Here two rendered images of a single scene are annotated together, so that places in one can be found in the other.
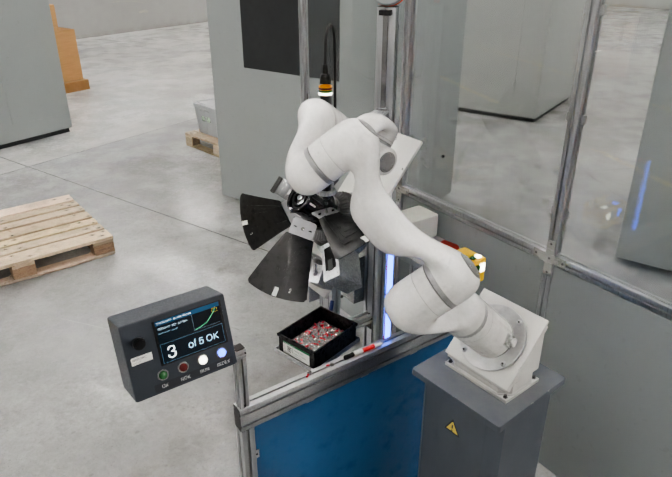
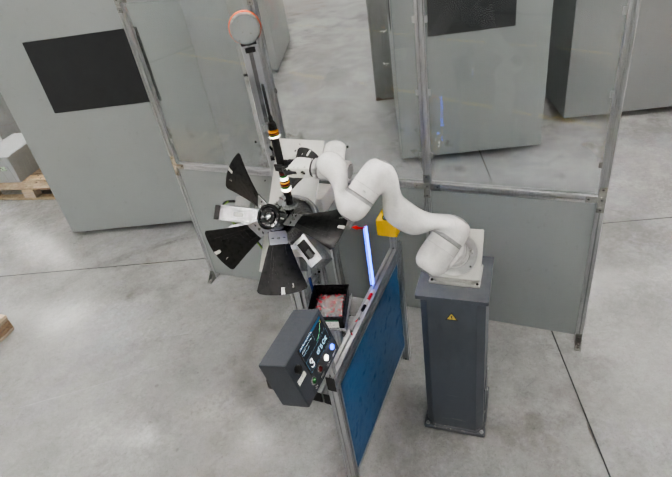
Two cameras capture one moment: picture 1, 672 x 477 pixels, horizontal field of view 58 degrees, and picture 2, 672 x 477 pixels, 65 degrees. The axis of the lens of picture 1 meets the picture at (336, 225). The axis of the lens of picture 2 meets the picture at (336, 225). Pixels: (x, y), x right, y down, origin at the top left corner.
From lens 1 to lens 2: 92 cm
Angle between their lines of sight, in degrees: 25
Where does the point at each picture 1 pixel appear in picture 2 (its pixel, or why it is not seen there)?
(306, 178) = (361, 210)
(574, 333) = not seen: hidden behind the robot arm
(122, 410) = (149, 442)
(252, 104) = (76, 143)
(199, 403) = (206, 402)
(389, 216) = (415, 212)
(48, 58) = not seen: outside the picture
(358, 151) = (389, 180)
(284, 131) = (120, 157)
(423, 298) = (447, 251)
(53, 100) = not seen: outside the picture
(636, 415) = (507, 258)
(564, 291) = (442, 203)
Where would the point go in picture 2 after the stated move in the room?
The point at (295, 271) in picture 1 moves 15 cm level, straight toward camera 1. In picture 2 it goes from (289, 270) to (308, 285)
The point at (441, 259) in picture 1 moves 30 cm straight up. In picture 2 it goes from (451, 224) to (449, 146)
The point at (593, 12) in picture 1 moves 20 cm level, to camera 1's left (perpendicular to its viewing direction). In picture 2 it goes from (420, 22) to (385, 34)
